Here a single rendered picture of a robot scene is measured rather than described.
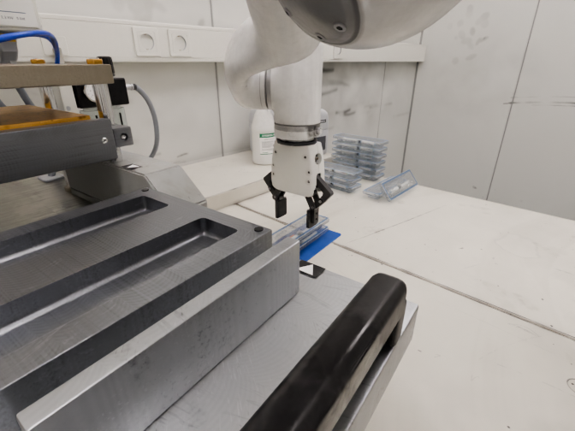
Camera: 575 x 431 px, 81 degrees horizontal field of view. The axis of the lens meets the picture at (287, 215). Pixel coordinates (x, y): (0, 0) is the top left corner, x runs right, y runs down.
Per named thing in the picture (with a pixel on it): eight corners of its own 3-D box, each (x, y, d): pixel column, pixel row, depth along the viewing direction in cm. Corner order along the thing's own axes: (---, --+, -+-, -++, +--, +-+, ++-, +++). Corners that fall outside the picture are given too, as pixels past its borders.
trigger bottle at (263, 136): (248, 161, 118) (244, 85, 107) (267, 157, 122) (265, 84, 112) (262, 167, 111) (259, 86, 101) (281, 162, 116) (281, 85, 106)
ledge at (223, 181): (63, 210, 90) (59, 195, 88) (280, 153, 146) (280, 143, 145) (111, 249, 72) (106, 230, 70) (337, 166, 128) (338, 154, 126)
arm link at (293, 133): (330, 121, 62) (329, 138, 63) (292, 117, 67) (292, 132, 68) (305, 128, 56) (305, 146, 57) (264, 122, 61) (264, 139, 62)
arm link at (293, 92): (265, 125, 58) (319, 126, 57) (263, 38, 53) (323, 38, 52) (273, 118, 66) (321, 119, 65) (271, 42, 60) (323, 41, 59)
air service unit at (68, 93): (60, 152, 57) (32, 55, 51) (138, 138, 68) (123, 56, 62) (74, 156, 54) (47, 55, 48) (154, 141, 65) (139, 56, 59)
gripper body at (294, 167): (331, 133, 62) (328, 191, 67) (287, 127, 68) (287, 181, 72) (308, 140, 57) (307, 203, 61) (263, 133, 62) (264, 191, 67)
